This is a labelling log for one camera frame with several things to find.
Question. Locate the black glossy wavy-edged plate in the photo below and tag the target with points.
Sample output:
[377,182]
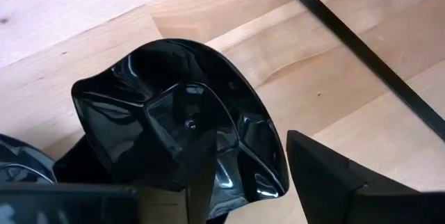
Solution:
[21,161]
[139,105]

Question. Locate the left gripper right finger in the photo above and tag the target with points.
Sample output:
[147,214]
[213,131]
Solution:
[323,189]

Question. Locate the wooden shelf black frame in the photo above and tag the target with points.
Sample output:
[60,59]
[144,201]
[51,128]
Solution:
[365,57]

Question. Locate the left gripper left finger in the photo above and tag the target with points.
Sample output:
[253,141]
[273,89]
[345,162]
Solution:
[198,182]

